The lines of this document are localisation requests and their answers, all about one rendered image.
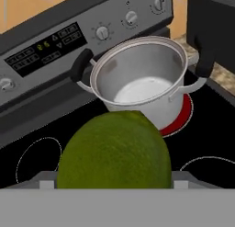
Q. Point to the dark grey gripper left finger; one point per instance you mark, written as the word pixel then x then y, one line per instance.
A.
pixel 46 178

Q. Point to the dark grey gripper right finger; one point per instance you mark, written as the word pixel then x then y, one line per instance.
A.
pixel 182 178

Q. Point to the green lime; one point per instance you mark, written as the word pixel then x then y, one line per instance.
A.
pixel 114 152

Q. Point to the grey stove knob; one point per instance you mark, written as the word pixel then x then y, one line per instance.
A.
pixel 6 84
pixel 131 17
pixel 102 32
pixel 159 2

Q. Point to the black box appliance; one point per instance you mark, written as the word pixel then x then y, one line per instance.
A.
pixel 214 19

